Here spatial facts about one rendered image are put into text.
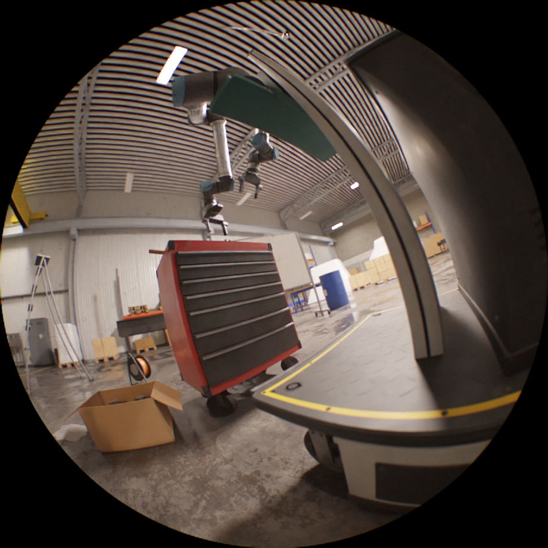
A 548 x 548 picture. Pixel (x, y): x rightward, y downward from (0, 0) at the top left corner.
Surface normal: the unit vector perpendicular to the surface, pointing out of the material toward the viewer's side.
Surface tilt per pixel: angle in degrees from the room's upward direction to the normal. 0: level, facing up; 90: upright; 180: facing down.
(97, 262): 90
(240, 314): 90
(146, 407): 90
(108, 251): 90
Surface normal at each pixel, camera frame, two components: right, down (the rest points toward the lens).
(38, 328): 0.66, -0.32
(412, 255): -0.74, 0.11
